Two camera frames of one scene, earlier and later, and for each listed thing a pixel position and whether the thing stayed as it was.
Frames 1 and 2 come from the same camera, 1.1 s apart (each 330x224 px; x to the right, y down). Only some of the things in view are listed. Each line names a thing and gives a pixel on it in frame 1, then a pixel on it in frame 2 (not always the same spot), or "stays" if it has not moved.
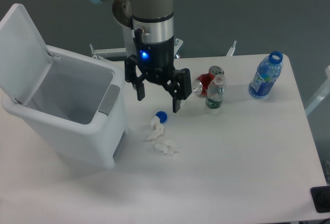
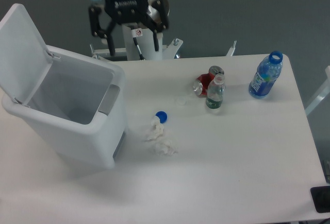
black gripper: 156,61 → 126,1
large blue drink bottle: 268,70 stays
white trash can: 78,103 stays
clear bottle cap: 182,103 stays
